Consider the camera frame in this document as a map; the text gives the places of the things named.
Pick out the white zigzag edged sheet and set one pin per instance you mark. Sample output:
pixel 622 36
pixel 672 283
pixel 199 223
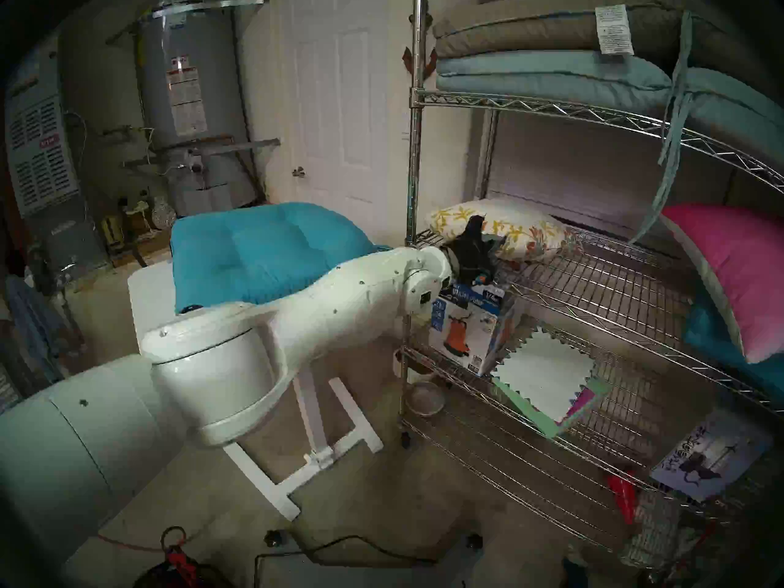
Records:
pixel 545 372

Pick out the teal flat seat cushion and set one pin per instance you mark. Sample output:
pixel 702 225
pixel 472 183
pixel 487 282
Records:
pixel 257 250

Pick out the light blue bench cushion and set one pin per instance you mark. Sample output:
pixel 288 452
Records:
pixel 539 69

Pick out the brown anchor wall decoration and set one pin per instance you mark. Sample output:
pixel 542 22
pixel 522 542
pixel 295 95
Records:
pixel 429 66

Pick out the blue white floor object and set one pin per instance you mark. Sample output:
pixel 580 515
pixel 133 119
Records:
pixel 574 568

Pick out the pink foam sheet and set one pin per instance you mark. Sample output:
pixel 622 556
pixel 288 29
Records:
pixel 582 400

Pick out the white ceramic pet bowl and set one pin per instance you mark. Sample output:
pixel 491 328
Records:
pixel 407 369

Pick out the teal tufted cushion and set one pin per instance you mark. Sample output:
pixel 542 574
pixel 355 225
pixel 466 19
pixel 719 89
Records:
pixel 716 342

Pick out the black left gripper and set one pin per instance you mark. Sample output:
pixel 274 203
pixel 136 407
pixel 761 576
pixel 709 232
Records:
pixel 473 261

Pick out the white panel door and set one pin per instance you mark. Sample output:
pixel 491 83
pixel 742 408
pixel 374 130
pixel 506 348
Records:
pixel 337 84

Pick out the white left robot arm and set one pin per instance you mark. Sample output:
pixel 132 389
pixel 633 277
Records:
pixel 214 366

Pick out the red plastic cone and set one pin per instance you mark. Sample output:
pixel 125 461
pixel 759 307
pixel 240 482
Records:
pixel 621 495

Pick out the grey water heater tank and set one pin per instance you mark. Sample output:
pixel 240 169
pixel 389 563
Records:
pixel 190 78

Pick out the metal pet bowl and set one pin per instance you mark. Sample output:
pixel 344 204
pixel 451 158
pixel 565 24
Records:
pixel 425 400

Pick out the pink white ombre cushion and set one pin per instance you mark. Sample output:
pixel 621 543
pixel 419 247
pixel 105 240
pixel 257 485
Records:
pixel 729 268

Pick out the green foam sheet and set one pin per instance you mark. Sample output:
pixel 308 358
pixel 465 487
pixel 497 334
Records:
pixel 533 418

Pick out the grey furnace unit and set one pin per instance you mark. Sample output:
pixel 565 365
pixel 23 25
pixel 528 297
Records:
pixel 43 164

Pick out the crumpled foil ball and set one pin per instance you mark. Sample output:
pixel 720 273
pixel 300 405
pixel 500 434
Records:
pixel 163 213

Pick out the blue hanging cloth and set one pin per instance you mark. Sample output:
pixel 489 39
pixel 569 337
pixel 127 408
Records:
pixel 33 317

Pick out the white light switch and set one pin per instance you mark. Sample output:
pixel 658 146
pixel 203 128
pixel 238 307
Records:
pixel 404 124

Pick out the utility pump cardboard box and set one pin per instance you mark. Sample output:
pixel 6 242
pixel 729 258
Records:
pixel 465 335

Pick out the olive brown bench cushion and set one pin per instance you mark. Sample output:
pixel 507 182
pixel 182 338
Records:
pixel 520 23

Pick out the cream floral print cushion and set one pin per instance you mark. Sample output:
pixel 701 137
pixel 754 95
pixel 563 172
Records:
pixel 533 225

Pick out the white rolling overbed table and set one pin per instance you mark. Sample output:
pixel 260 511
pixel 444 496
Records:
pixel 147 293

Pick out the LED lamp product box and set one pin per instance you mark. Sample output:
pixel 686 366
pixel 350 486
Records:
pixel 710 458

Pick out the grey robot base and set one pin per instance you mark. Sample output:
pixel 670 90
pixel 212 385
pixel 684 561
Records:
pixel 367 571

